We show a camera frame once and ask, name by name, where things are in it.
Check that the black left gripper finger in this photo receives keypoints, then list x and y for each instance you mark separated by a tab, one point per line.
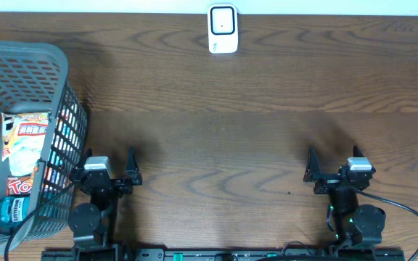
83	159
132	168

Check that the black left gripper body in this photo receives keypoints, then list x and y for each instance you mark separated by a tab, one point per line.
108	199

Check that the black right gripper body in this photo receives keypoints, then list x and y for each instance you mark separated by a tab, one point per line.
328	183

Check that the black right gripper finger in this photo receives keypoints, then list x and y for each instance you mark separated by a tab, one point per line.
312	171
357	152

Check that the yellow snack bag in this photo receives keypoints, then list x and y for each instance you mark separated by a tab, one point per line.
23	138

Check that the red chocolate bar wrapper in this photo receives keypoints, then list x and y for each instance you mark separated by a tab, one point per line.
19	186

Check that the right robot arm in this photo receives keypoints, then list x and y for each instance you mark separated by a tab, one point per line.
355	225

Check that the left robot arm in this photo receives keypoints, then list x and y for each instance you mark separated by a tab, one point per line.
93	223

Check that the white barcode scanner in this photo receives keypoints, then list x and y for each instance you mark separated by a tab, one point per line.
223	36

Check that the grey plastic basket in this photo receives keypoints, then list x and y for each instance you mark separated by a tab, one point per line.
34	78

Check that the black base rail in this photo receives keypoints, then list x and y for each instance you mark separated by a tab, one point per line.
294	253

